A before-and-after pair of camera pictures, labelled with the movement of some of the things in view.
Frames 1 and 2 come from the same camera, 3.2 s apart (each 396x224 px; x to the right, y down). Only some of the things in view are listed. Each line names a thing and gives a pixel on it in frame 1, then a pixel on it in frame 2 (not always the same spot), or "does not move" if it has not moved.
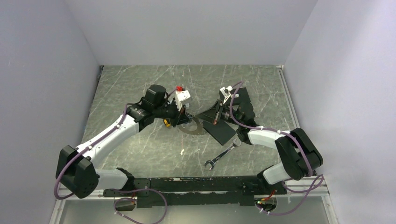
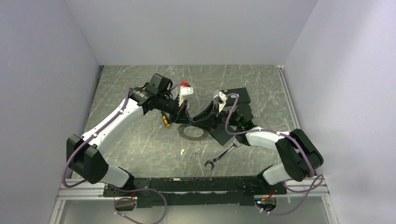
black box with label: x=241 y=96 does not move
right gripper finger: x=207 y=116 → x=205 y=125
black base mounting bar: x=158 y=192 does not move
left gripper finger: x=184 y=118 does not move
